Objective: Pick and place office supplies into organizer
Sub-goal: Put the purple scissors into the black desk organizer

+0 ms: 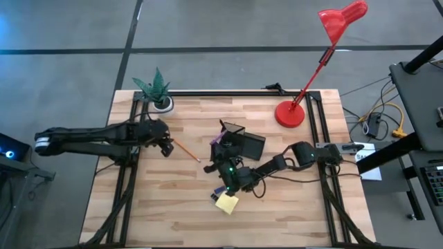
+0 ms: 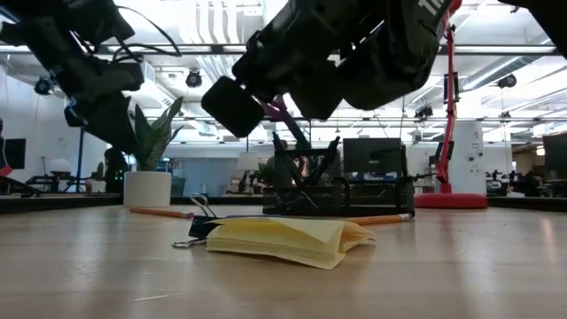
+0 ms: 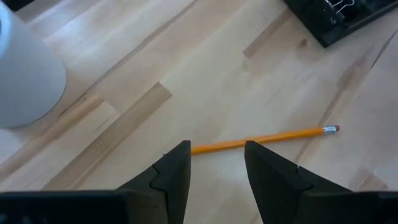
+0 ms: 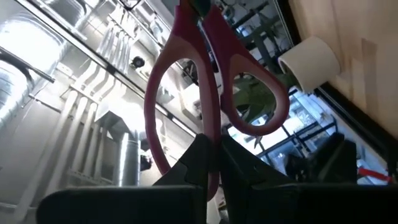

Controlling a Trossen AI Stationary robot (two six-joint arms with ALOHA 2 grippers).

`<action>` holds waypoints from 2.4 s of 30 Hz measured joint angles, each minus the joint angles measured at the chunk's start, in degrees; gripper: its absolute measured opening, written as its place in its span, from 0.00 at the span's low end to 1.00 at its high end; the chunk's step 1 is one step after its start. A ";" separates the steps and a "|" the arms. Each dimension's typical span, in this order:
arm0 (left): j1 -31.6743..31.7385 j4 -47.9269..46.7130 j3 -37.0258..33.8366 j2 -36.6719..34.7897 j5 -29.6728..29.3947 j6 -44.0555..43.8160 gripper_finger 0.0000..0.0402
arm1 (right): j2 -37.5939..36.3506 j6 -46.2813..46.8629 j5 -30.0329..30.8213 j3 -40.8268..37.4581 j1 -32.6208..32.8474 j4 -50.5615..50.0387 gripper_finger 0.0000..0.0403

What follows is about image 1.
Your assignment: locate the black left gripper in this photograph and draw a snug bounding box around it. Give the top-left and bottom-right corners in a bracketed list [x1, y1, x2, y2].
[140, 118, 175, 158]

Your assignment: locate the orange pencil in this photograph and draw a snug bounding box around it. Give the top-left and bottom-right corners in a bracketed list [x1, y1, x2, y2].
[172, 138, 201, 163]

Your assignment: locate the yellow sticky note pad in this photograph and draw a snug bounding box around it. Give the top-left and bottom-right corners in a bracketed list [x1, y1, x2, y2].
[215, 192, 239, 215]

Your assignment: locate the purple highlighter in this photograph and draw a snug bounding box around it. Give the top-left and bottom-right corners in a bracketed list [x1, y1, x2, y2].
[210, 129, 228, 145]

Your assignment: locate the black mesh desk organizer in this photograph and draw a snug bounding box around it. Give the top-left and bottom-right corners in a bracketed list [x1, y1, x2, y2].
[211, 121, 266, 165]

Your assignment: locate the green plant in white pot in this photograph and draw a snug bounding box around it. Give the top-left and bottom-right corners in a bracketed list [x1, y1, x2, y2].
[132, 67, 174, 113]

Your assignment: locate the red desk lamp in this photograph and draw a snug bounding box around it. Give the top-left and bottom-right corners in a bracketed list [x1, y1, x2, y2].
[275, 0, 369, 129]

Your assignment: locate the white paper sheet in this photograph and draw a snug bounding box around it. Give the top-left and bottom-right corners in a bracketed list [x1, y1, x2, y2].
[353, 141, 383, 181]

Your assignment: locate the black power adapter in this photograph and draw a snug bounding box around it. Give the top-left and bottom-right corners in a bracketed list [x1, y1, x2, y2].
[366, 112, 381, 139]

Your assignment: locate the black box with blue light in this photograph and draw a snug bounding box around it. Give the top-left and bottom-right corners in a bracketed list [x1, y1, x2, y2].
[0, 133, 30, 163]

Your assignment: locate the black keyboard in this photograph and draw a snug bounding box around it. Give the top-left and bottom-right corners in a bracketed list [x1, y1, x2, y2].
[420, 162, 443, 208]

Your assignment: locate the grey side desk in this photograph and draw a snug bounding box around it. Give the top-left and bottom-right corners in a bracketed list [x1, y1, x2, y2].
[389, 62, 443, 153]

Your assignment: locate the black pole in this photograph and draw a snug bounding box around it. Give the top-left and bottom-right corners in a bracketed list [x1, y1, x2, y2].
[403, 34, 443, 74]

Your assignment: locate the black aluminium table frame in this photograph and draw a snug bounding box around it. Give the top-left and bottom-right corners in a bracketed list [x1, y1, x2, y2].
[79, 90, 374, 248]

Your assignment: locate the black power plug with cable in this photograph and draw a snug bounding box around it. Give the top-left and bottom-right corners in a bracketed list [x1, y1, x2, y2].
[261, 82, 287, 96]

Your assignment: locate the yellow cable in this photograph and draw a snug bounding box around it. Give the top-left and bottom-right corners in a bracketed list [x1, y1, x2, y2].
[359, 102, 408, 138]

